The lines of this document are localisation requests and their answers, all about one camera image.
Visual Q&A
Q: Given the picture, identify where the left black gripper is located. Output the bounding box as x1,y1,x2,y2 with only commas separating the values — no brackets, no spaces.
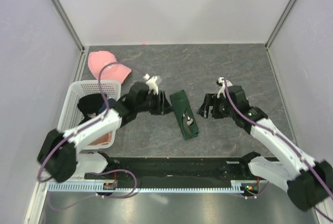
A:
136,90,175,116

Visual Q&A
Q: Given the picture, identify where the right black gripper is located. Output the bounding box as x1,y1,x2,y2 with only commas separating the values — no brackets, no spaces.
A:
196,93,236,119

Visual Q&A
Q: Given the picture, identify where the silver spoon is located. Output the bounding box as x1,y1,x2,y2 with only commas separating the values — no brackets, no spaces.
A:
183,113,195,126

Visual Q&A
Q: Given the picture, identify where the dark green cloth napkin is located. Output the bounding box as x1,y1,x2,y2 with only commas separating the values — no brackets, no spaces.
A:
170,89,199,140

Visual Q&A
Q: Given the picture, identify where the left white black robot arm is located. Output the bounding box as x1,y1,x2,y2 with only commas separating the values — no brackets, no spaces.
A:
37,82,172,182

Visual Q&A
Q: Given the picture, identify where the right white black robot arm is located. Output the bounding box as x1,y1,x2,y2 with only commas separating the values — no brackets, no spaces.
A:
197,82,332,211

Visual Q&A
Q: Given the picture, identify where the navy blue cloth in basket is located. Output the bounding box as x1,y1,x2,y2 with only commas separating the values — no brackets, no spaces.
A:
98,98,117,114

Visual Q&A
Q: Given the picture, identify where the pink baseball cap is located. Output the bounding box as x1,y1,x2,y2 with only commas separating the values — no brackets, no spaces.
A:
87,50,132,84

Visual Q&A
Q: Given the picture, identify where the black cloth in basket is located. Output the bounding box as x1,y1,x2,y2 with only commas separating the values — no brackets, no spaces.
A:
77,94,107,125

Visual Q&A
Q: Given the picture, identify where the peach cloth in basket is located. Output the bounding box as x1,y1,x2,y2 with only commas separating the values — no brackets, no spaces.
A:
89,132,112,146

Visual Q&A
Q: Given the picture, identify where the white perforated plastic basket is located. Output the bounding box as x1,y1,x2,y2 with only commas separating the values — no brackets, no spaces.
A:
56,80,121,153

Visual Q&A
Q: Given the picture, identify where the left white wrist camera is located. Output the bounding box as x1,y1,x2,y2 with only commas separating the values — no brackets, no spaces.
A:
143,74,162,95

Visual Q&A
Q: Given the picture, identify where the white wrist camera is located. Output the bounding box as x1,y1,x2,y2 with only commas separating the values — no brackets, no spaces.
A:
216,77,232,98
143,74,162,95

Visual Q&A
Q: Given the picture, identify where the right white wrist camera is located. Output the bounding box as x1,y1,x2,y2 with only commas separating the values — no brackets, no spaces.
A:
216,77,232,98

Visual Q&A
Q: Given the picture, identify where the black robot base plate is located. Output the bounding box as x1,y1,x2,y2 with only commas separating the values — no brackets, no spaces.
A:
98,152,257,180

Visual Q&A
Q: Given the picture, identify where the light blue slotted cable duct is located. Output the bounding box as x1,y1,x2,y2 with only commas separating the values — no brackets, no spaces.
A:
47,181,247,193

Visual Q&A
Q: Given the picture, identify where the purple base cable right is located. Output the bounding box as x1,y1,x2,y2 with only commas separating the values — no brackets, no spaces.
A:
234,177,271,201

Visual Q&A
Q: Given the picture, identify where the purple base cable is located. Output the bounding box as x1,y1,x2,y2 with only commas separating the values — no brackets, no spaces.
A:
234,177,271,201
48,169,138,211

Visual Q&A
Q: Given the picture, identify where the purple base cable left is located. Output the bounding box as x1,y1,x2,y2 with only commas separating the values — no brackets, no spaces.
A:
48,169,138,211

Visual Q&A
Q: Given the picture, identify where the left aluminium frame post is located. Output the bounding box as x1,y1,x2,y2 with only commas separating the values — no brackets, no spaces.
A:
50,0,85,52

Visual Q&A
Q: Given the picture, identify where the aluminium frame post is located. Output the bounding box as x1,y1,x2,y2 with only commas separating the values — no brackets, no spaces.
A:
264,0,298,50
50,0,85,52

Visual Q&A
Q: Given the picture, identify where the right aluminium frame post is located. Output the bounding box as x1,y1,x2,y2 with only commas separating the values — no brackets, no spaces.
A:
264,0,298,50

